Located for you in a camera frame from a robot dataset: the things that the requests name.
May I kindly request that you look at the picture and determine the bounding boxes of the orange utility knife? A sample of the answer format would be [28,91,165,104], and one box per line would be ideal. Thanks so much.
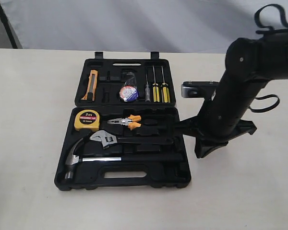
[82,70,98,101]

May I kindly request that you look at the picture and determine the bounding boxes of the yellow black screwdriver right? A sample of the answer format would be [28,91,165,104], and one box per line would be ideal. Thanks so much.
[161,66,170,103]

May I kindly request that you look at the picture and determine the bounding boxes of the yellow measuring tape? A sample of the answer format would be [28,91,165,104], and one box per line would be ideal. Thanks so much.
[74,109,100,132]

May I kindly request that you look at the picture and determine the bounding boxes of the clear handled test screwdriver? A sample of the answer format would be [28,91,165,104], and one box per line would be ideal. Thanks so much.
[145,71,151,102]

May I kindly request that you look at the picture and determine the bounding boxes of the orange handled pliers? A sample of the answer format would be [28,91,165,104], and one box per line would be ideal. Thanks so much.
[107,114,157,131]

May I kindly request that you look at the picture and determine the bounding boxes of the PVC insulating tape roll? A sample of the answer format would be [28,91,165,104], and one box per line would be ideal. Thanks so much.
[119,77,139,103]

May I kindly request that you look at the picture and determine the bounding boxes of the yellow black screwdriver left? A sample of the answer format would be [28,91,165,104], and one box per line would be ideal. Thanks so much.
[152,66,160,102]

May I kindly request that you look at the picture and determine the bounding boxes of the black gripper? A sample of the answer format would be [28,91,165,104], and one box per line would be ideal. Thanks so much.
[175,72,269,158]

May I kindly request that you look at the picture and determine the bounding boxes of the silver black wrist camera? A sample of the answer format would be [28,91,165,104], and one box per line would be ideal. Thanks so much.
[181,81,219,100]

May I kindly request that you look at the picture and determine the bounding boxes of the black stand pole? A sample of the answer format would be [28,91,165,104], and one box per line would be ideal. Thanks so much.
[0,4,19,49]

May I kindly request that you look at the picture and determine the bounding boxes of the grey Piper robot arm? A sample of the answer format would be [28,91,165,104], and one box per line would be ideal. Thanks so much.
[175,28,288,158]

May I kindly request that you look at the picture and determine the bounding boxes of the yellow black screwdriver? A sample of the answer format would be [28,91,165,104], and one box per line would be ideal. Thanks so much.
[152,66,160,102]
[161,66,170,103]

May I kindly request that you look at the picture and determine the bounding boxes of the black plastic tool case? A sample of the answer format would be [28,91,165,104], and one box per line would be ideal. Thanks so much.
[54,52,191,191]

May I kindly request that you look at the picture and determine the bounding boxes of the claw hammer black grip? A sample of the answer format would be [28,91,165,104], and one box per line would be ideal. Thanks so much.
[64,138,183,180]

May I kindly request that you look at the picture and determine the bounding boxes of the adjustable wrench black handle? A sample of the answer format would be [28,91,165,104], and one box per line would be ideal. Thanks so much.
[89,129,175,149]

